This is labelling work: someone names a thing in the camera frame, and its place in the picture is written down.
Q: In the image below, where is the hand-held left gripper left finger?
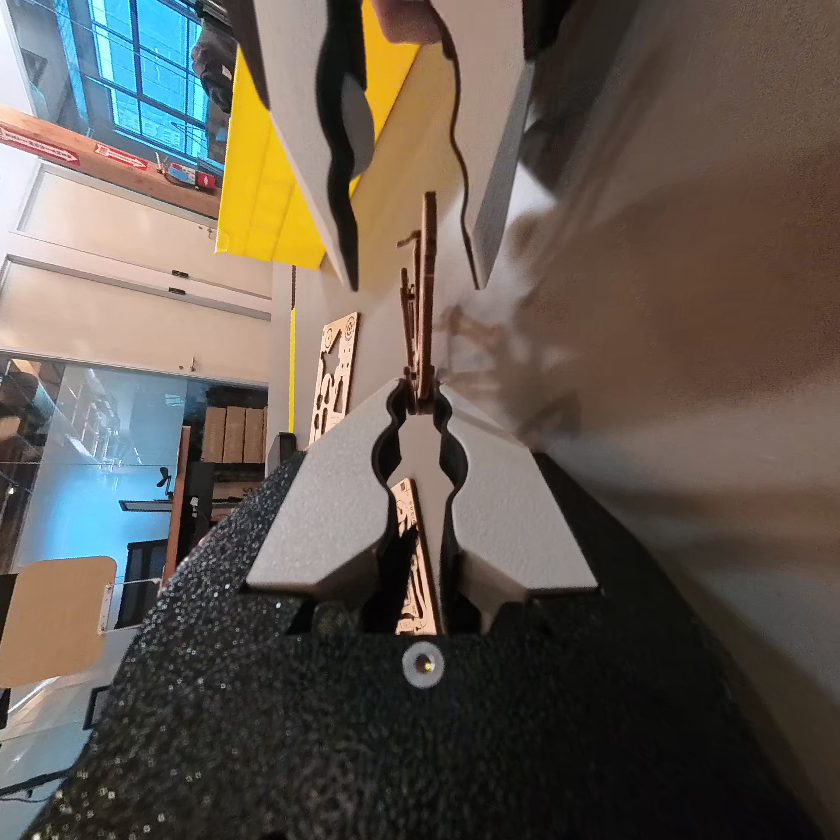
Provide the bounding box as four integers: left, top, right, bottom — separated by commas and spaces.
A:
245, 378, 412, 609

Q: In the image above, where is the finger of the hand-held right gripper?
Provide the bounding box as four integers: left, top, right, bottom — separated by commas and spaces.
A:
251, 0, 379, 294
428, 0, 537, 291

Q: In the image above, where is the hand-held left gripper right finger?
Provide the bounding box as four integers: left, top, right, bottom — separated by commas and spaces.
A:
428, 383, 600, 635

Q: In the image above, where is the wooden model part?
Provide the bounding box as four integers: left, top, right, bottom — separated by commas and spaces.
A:
396, 190, 442, 416

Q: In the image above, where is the person's right hand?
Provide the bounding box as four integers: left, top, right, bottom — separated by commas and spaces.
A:
379, 0, 448, 46

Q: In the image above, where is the black flat case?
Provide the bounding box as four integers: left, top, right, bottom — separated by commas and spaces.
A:
265, 431, 300, 475

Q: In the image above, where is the yellow plastic bin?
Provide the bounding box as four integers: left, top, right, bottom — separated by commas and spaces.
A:
214, 0, 421, 270

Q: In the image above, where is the stack of cardboard boxes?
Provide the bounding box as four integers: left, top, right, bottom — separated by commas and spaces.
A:
199, 405, 269, 465

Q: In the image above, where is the wooden sheet with round cutouts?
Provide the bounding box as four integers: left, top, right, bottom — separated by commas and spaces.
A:
308, 311, 361, 448

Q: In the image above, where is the red fire extinguisher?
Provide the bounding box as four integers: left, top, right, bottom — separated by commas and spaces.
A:
163, 160, 219, 194

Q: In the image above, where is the wooden beam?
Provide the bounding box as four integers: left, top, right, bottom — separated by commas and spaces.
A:
0, 101, 222, 221

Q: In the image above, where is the white door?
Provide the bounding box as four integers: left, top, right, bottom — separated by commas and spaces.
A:
0, 255, 271, 385
12, 163, 274, 317

